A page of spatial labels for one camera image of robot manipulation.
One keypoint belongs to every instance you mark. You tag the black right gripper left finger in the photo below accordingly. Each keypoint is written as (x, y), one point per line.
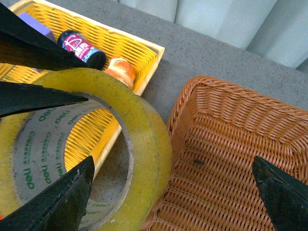
(60, 207)

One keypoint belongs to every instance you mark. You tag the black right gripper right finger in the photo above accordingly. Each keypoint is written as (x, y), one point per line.
(285, 198)

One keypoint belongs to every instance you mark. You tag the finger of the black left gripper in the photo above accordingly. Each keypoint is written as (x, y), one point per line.
(20, 44)
(18, 98)

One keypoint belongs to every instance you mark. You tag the yellow packing tape roll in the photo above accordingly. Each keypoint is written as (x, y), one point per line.
(36, 149)

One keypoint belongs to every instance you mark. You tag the yellow woven basket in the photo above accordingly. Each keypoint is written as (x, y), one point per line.
(120, 45)

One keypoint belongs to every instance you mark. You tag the brown wicker basket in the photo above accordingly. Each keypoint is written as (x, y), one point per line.
(216, 130)

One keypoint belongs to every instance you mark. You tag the purple foam cube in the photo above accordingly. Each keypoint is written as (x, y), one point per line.
(34, 23)

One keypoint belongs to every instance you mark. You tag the small dark labelled jar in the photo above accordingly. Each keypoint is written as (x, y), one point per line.
(73, 41)

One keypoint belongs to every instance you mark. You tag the toy croissant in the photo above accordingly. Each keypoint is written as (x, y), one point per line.
(122, 70)

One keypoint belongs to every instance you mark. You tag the grey curtain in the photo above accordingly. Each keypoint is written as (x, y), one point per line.
(274, 29)

